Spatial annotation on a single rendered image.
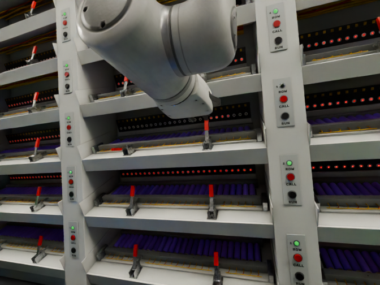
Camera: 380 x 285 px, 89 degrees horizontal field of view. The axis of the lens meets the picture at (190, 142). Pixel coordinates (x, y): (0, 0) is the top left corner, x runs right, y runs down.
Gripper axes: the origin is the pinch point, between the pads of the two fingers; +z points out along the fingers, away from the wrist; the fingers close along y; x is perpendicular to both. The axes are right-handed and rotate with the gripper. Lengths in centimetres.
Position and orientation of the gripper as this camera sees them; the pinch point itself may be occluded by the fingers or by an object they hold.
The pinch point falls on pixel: (197, 113)
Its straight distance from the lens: 48.3
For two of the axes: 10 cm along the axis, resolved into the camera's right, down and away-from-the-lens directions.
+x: -0.2, -9.8, 2.0
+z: 3.1, 1.9, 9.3
